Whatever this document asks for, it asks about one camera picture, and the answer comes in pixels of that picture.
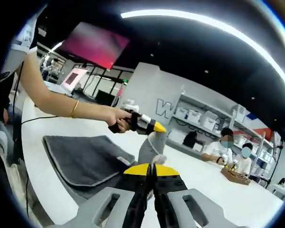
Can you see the grey towel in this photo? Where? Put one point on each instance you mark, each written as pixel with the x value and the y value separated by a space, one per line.
pixel 85 161

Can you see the person's left hand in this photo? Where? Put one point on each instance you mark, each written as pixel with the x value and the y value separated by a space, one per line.
pixel 116 116

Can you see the black bag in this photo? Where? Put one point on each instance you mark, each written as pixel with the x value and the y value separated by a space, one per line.
pixel 190 139

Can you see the small black monitor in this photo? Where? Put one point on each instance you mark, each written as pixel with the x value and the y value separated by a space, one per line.
pixel 105 97

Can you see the group of white storage bins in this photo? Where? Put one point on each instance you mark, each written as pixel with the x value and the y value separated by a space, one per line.
pixel 207 121

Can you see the wooden tray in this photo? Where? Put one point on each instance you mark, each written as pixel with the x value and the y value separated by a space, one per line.
pixel 236 178

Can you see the grey metal shelf rack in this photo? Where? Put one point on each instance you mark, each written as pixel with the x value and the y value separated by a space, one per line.
pixel 235 123

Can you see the large monitor with red screen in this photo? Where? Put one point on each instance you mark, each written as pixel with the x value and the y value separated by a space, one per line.
pixel 97 44

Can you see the black tripod stand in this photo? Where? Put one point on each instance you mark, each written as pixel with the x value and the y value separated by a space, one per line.
pixel 276 164

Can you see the ceiling light strip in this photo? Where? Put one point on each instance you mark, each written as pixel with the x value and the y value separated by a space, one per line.
pixel 216 22

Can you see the white garment sleeve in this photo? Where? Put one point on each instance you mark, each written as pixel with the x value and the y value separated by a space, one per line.
pixel 26 35

